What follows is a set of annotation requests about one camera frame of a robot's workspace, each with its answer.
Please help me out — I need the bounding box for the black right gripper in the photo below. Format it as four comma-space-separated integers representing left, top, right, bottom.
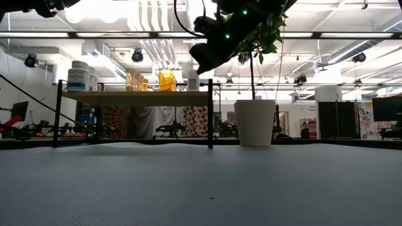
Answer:
189, 8, 268, 76

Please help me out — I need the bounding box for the small white plastic bottle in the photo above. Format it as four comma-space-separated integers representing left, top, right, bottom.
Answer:
187, 69, 200, 92

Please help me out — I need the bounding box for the orange pill vial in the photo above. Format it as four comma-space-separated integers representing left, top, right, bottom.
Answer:
158, 68, 176, 92

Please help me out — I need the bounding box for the wooden shelf with black legs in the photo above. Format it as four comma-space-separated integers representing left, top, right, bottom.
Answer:
52, 78, 214, 150

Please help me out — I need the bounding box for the white cloth with brown circles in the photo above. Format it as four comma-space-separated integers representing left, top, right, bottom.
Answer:
183, 105, 209, 138

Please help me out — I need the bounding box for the green plant in white pot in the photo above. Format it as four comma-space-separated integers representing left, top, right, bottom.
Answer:
213, 9, 288, 148

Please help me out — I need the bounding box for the grey hanging cloth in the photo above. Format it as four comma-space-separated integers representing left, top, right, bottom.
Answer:
128, 105, 158, 140

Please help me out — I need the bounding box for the brown mandala patterned cloth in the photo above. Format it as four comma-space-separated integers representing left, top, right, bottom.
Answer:
102, 105, 131, 140

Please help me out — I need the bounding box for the blue-grey table mat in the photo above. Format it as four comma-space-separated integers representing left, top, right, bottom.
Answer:
0, 143, 402, 226

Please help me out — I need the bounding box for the tall black cabinet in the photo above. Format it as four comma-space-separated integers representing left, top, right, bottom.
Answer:
317, 100, 361, 140

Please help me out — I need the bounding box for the floral poster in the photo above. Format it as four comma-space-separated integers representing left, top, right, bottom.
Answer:
357, 100, 378, 141

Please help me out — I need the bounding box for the wide black monitor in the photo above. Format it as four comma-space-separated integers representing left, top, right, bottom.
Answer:
372, 96, 402, 122

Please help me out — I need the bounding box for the small black monitor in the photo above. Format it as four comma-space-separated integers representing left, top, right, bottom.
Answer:
11, 100, 30, 122

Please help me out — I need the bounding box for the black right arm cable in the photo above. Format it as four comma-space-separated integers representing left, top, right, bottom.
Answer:
173, 0, 207, 38

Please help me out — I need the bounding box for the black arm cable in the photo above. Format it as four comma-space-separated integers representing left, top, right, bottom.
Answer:
0, 73, 97, 136
173, 0, 207, 38

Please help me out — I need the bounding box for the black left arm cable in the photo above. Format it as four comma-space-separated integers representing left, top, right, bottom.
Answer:
0, 73, 97, 136

